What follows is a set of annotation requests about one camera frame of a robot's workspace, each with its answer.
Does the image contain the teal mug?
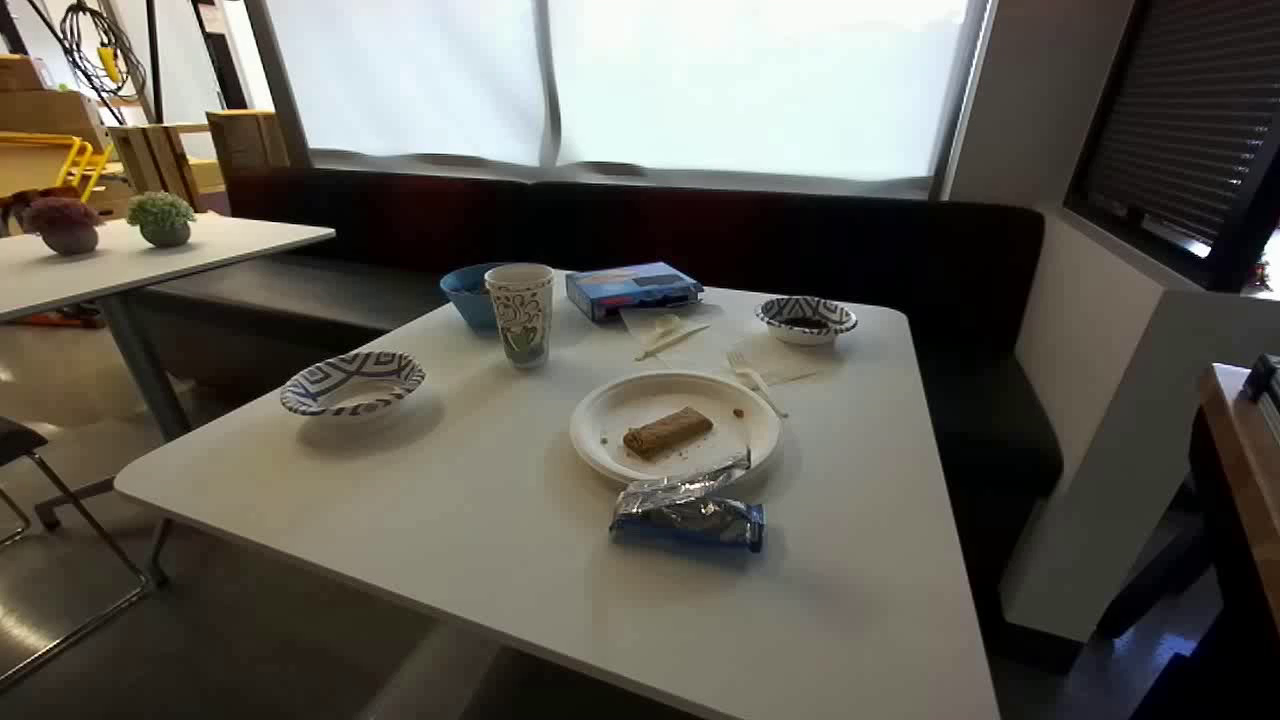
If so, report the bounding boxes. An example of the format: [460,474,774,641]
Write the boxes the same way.
[436,261,501,336]

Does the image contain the blue cardboard box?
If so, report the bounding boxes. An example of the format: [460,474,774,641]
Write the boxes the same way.
[561,256,707,329]

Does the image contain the dark window blind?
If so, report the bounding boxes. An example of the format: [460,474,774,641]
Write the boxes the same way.
[1064,0,1280,294]

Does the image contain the silver blue foil wrapper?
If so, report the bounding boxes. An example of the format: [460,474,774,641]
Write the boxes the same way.
[607,448,770,557]

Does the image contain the patterned bowl with dark food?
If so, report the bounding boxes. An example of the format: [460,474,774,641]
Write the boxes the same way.
[757,293,864,355]

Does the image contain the wooden desk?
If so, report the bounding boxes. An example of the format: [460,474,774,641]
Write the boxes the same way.
[1188,355,1280,647]

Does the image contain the yellow metal frame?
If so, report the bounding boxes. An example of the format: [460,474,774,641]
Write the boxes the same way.
[0,126,111,206]

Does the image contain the white side table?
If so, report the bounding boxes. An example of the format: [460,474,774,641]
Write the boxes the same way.
[0,206,338,442]

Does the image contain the dark window frame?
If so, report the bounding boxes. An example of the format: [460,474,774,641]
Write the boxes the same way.
[245,0,998,205]

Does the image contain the wooden crates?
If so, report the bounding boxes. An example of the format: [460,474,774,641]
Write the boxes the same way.
[105,106,312,216]

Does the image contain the white plastic fork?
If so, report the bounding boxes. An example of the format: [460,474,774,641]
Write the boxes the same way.
[731,362,790,423]

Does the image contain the dark upholstered bench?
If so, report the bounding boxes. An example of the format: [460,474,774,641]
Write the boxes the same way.
[140,163,1070,647]

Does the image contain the white round plate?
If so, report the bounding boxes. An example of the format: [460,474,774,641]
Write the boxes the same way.
[562,366,788,491]

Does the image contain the black metal chair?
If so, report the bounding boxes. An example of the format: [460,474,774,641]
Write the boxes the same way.
[0,412,176,697]

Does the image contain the patterned paper cup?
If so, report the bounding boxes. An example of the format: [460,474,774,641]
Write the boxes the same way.
[480,261,561,375]

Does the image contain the purple potted plant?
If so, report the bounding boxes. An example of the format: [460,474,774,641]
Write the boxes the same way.
[18,190,105,261]

